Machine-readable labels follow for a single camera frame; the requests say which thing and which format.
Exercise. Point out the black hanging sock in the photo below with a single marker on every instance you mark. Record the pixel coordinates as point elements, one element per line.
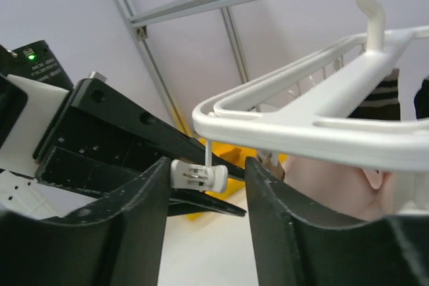
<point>383,102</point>

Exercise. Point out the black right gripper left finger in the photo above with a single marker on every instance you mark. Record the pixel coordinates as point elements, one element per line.
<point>116,240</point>

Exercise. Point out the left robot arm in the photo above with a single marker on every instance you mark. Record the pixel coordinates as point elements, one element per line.
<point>33,88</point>

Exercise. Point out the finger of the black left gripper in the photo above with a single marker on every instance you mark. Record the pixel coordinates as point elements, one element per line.
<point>184,202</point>

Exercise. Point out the white plastic clip hanger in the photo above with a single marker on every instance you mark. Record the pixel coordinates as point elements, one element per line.
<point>317,124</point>

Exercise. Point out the pink sheer sock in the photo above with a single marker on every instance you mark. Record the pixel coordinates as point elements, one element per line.
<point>365,194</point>

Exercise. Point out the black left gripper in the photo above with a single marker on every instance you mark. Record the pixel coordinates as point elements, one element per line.
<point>100,140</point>

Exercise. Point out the brown white striped sock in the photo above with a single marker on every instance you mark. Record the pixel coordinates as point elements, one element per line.
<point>271,162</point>

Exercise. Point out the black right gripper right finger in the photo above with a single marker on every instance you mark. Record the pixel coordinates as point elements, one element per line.
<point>297,241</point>

